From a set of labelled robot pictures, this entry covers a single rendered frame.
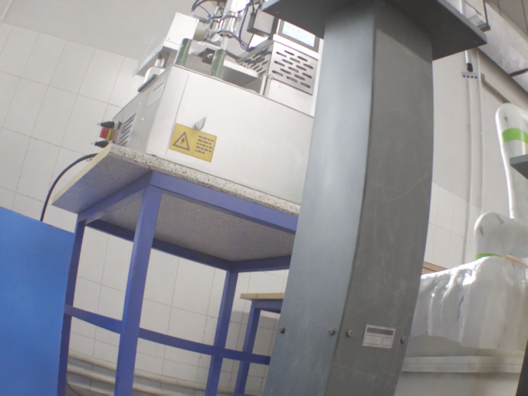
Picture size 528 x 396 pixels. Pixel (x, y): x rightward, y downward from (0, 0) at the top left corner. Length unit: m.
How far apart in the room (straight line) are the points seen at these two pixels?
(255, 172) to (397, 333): 0.82
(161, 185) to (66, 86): 1.97
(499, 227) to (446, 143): 3.11
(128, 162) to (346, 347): 0.65
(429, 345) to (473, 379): 0.25
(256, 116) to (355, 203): 0.82
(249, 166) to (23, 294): 0.65
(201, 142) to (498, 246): 0.78
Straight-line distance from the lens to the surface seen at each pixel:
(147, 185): 1.16
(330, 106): 0.75
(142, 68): 1.87
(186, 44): 1.60
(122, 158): 1.13
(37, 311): 1.33
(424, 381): 1.45
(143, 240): 1.12
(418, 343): 1.53
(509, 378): 1.44
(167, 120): 1.34
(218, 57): 1.63
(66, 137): 2.99
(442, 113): 4.60
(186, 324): 3.10
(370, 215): 0.65
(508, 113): 1.74
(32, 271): 1.33
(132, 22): 3.32
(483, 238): 1.46
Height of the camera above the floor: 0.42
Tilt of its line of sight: 14 degrees up
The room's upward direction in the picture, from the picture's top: 11 degrees clockwise
